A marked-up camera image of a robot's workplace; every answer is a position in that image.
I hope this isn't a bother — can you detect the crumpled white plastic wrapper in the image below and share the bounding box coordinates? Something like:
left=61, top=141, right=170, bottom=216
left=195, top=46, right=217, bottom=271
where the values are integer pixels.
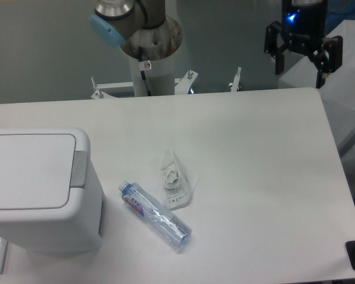
left=160, top=149, right=199, bottom=210

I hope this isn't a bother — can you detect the empty clear plastic bottle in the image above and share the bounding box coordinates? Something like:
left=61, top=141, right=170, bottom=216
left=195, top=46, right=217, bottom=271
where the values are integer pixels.
left=118, top=181, right=192, bottom=250

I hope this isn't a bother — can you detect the white metal base bracket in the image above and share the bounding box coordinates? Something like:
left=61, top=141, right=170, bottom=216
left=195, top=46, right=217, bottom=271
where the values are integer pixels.
left=90, top=66, right=243, bottom=100

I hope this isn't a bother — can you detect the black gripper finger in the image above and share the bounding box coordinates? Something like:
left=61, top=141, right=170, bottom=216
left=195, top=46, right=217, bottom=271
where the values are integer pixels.
left=264, top=21, right=291, bottom=75
left=307, top=35, right=343, bottom=89

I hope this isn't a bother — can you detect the white plastic trash can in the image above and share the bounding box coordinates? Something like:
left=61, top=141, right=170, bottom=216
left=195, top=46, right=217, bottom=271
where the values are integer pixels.
left=0, top=128, right=105, bottom=252

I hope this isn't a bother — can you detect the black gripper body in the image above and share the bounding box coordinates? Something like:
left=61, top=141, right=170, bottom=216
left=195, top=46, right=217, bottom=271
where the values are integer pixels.
left=280, top=1, right=328, bottom=55

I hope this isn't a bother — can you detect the black cable on pedestal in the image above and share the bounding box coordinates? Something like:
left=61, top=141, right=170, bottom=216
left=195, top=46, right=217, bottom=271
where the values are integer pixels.
left=137, top=46, right=153, bottom=97

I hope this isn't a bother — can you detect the grey trash can lid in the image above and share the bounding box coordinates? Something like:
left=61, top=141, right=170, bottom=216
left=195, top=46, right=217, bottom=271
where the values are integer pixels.
left=0, top=134, right=77, bottom=210

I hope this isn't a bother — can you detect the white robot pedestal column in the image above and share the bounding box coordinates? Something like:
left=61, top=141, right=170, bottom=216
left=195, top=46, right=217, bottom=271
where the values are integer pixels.
left=121, top=15, right=183, bottom=82

